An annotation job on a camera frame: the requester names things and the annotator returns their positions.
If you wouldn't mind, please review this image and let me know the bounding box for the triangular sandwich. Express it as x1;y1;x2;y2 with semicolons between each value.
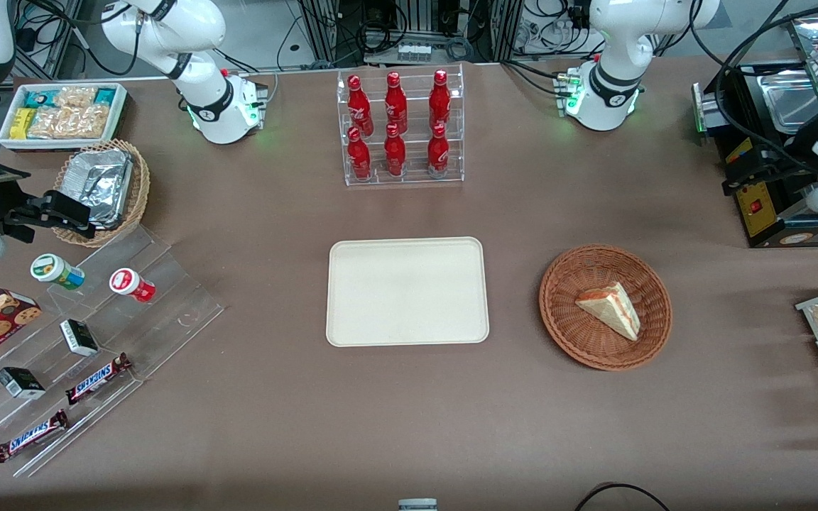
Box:
575;282;642;342

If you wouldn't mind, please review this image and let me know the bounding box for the oval tan wicker basket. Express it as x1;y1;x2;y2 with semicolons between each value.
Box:
51;138;151;248

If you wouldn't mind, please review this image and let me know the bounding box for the round brown wicker basket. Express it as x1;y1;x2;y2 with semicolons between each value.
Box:
539;244;673;372

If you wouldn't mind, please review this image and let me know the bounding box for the cream rectangular tray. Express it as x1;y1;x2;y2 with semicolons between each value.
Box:
326;237;490;348

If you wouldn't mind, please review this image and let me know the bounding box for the black countertop machine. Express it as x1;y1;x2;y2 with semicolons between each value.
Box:
692;14;818;249

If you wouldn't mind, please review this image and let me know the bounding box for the silver foil container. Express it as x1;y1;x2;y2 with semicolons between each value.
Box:
62;148;134;229

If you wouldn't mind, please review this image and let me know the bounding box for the green lidded snack cup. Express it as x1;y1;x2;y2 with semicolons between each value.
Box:
31;253;86;291

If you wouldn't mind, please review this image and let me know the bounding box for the clear bag of cookies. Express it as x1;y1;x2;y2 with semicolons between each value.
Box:
53;86;99;109
27;104;111;140

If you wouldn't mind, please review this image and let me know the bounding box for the red lidded snack cup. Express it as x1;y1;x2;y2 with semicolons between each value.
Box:
109;268;156;304

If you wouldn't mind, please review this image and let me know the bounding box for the small black white box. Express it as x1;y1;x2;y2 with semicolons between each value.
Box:
0;366;47;400
60;319;100;357

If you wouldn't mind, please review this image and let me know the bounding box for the white rectangular snack bin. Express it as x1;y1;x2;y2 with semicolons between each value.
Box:
0;82;129;152

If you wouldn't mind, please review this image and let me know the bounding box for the clear acrylic stepped display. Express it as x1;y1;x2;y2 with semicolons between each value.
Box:
0;224;226;478

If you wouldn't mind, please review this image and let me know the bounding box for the Snickers chocolate bar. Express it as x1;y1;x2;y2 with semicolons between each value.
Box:
0;410;70;464
65;353;132;406

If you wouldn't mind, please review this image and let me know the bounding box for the red soda bottle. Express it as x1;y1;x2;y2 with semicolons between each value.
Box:
347;75;373;136
347;127;373;181
384;72;409;135
427;123;451;177
383;123;408;178
429;69;452;131

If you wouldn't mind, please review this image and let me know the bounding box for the clear acrylic bottle rack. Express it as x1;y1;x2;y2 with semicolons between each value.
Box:
337;63;465;187

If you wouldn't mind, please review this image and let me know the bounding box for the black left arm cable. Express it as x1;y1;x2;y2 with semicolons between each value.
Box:
689;0;818;175

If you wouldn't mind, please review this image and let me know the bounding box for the black cable loop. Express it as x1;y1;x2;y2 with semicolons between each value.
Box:
574;483;671;511

